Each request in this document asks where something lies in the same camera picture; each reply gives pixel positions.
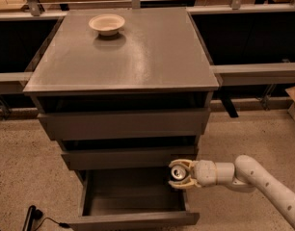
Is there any white paper bowl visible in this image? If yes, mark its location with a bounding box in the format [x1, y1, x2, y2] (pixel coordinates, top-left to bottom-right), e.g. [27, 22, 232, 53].
[89, 14, 125, 36]

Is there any metal shelf frame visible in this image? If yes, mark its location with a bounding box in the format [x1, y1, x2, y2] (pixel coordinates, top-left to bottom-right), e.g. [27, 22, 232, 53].
[0, 8, 295, 114]

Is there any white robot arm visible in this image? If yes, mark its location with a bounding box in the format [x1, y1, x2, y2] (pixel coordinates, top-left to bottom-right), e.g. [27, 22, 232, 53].
[169, 155, 295, 230]

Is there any grey open bottom drawer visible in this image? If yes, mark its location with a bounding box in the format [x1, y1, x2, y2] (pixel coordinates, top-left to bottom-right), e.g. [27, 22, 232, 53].
[69, 167, 200, 231]

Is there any grey top drawer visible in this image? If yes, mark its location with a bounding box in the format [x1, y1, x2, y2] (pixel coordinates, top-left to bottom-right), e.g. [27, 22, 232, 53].
[39, 108, 210, 141]

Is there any blue pepsi can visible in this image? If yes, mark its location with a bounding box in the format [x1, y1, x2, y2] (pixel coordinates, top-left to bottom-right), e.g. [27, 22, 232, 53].
[171, 165, 187, 181]

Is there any black device on floor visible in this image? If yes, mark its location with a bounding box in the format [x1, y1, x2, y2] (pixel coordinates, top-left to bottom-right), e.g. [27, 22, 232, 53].
[22, 205, 43, 231]

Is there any grey middle drawer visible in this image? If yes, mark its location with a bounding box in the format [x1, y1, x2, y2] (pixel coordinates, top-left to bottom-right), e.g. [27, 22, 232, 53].
[62, 146, 198, 170]

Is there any black cable with plug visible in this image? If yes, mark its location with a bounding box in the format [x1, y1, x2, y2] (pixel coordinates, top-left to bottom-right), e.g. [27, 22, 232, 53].
[33, 217, 70, 231]

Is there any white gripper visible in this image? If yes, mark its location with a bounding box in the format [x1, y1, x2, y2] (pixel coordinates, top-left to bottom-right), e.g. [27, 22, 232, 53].
[169, 159, 217, 190]

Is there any grey drawer cabinet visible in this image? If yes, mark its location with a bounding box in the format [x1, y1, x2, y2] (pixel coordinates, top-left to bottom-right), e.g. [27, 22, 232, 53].
[24, 8, 218, 231]

